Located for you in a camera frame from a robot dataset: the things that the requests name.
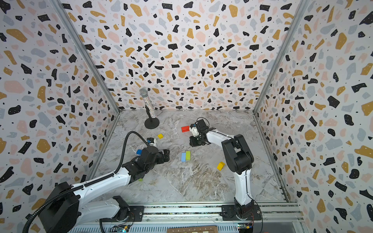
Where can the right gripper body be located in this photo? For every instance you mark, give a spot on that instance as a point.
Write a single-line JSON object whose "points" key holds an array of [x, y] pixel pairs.
{"points": [[194, 140]]}

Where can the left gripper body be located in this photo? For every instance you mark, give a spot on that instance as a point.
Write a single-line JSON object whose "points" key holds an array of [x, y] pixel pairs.
{"points": [[159, 159]]}

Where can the red block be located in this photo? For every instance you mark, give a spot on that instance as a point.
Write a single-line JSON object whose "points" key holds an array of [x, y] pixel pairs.
{"points": [[185, 129]]}

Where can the lime green long block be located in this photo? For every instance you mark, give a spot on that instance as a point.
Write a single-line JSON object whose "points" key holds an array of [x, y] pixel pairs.
{"points": [[188, 154]]}

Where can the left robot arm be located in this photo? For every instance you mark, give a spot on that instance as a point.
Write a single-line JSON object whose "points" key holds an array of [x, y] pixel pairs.
{"points": [[71, 205]]}

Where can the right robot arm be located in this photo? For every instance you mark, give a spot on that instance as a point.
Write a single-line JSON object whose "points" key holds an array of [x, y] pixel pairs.
{"points": [[239, 159]]}

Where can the yellow block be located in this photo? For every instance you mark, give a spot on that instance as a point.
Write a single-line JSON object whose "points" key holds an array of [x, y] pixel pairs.
{"points": [[220, 166]]}

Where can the black microphone stand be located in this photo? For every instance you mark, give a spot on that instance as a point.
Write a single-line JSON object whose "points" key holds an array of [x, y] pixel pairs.
{"points": [[152, 121]]}

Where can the glitter silver microphone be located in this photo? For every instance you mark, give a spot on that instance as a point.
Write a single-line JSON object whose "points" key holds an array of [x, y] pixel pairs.
{"points": [[148, 103]]}

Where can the cardboard wooden tray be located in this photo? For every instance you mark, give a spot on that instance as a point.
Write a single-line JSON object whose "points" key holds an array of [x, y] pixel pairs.
{"points": [[196, 229]]}

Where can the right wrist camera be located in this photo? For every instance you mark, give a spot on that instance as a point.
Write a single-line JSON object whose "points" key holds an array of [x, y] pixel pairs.
{"points": [[193, 129]]}

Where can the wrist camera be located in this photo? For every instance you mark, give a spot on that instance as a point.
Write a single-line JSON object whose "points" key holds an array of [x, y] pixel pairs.
{"points": [[193, 129], [152, 141]]}

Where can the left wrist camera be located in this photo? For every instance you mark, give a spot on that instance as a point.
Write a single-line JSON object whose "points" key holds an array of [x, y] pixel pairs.
{"points": [[152, 141]]}

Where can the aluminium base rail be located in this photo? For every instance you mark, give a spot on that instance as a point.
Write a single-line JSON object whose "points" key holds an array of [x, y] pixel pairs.
{"points": [[197, 213]]}

